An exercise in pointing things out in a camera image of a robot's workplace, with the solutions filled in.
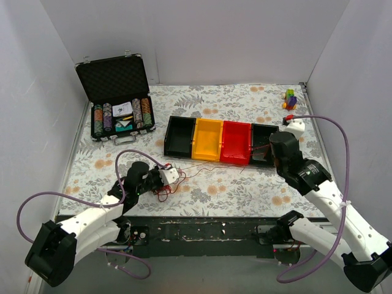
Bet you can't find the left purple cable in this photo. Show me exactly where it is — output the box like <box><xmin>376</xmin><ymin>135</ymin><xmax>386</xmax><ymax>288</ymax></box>
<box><xmin>16</xmin><ymin>149</ymin><xmax>172</xmax><ymax>280</ymax></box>

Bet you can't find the black poker chip case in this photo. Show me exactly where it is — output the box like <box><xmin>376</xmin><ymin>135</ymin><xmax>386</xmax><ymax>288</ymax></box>
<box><xmin>75</xmin><ymin>53</ymin><xmax>156</xmax><ymax>142</ymax></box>

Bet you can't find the black bin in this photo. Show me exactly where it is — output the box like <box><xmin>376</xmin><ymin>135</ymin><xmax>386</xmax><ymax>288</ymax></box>
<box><xmin>249</xmin><ymin>124</ymin><xmax>279</xmax><ymax>167</ymax></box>
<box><xmin>164</xmin><ymin>116</ymin><xmax>196</xmax><ymax>159</ymax></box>

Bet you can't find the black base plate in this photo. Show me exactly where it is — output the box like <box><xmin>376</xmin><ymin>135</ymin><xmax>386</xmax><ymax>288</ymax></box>
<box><xmin>95</xmin><ymin>216</ymin><xmax>315</xmax><ymax>258</ymax></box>

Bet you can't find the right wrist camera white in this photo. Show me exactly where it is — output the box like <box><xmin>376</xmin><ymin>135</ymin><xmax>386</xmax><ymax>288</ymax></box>
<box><xmin>282</xmin><ymin>115</ymin><xmax>306</xmax><ymax>140</ymax></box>

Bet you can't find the floral table mat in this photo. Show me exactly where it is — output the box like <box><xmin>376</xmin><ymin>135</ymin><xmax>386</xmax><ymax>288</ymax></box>
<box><xmin>59</xmin><ymin>85</ymin><xmax>322</xmax><ymax>217</ymax></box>

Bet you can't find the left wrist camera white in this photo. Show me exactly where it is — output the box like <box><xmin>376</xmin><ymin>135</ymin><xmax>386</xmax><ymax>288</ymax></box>
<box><xmin>159</xmin><ymin>167</ymin><xmax>180</xmax><ymax>186</ymax></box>

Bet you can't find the single red wire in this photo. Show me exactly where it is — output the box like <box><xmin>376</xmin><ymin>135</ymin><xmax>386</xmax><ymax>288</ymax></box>
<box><xmin>183</xmin><ymin>143</ymin><xmax>273</xmax><ymax>181</ymax></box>

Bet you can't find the yellow bin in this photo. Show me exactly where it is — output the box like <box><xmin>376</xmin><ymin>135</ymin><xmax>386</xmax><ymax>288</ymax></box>
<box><xmin>192</xmin><ymin>118</ymin><xmax>224</xmax><ymax>162</ymax></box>

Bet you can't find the playing card deck white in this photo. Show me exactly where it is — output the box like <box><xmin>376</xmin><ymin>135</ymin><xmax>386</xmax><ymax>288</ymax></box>
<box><xmin>112</xmin><ymin>102</ymin><xmax>133</xmax><ymax>117</ymax></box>

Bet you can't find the left black bin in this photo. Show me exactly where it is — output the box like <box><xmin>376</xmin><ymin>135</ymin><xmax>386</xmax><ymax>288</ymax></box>
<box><xmin>164</xmin><ymin>116</ymin><xmax>196</xmax><ymax>159</ymax></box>

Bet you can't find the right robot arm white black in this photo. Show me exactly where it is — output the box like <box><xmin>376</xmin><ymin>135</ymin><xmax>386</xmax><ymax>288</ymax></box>
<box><xmin>269</xmin><ymin>132</ymin><xmax>391</xmax><ymax>293</ymax></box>

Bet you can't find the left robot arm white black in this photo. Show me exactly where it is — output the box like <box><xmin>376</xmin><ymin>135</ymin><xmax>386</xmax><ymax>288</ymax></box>
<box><xmin>24</xmin><ymin>161</ymin><xmax>179</xmax><ymax>287</ymax></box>

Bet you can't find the teal card box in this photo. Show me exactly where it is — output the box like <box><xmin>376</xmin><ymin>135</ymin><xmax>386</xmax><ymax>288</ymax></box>
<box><xmin>115</xmin><ymin>120</ymin><xmax>133</xmax><ymax>132</ymax></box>

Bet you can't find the right black bin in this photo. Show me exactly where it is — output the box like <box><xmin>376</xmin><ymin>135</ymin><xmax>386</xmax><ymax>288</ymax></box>
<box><xmin>249</xmin><ymin>124</ymin><xmax>279</xmax><ymax>167</ymax></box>

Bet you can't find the purple cable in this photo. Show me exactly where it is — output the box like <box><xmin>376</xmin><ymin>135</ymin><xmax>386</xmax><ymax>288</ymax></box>
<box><xmin>16</xmin><ymin>149</ymin><xmax>172</xmax><ymax>280</ymax></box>
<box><xmin>276</xmin><ymin>114</ymin><xmax>350</xmax><ymax>284</ymax></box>

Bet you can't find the aluminium rail frame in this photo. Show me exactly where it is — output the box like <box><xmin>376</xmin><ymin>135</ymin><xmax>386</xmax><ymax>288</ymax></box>
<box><xmin>25</xmin><ymin>222</ymin><xmax>383</xmax><ymax>294</ymax></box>

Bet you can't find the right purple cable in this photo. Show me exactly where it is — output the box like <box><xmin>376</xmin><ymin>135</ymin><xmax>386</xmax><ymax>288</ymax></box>
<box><xmin>276</xmin><ymin>114</ymin><xmax>350</xmax><ymax>284</ymax></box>

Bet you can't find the colourful toy block train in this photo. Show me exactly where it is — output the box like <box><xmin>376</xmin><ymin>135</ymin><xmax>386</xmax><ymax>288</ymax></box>
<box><xmin>282</xmin><ymin>89</ymin><xmax>298</xmax><ymax>111</ymax></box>

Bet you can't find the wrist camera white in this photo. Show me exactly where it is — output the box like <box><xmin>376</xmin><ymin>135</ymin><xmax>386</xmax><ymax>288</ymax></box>
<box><xmin>282</xmin><ymin>115</ymin><xmax>306</xmax><ymax>140</ymax></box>
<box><xmin>159</xmin><ymin>167</ymin><xmax>180</xmax><ymax>186</ymax></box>

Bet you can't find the red bin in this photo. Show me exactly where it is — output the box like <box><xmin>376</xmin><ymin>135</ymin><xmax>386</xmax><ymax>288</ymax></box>
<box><xmin>220</xmin><ymin>121</ymin><xmax>251</xmax><ymax>165</ymax></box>

